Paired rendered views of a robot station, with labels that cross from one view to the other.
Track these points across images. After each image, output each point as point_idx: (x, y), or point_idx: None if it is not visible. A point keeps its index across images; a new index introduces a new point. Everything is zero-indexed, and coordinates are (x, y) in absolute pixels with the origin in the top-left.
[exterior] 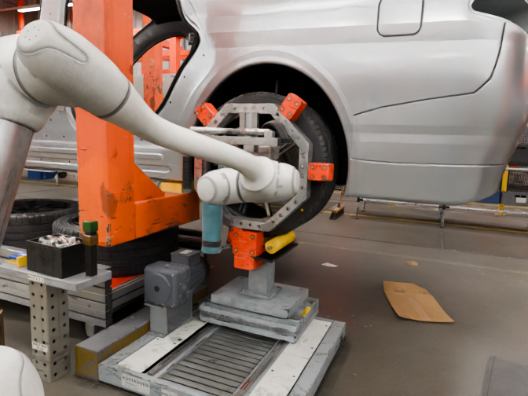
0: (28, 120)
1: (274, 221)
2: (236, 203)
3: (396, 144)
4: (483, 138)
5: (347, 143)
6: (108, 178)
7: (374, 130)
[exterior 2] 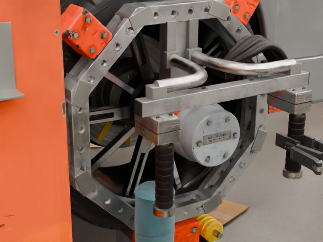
0: None
1: (223, 191)
2: (98, 180)
3: (320, 32)
4: None
5: (268, 40)
6: None
7: (299, 17)
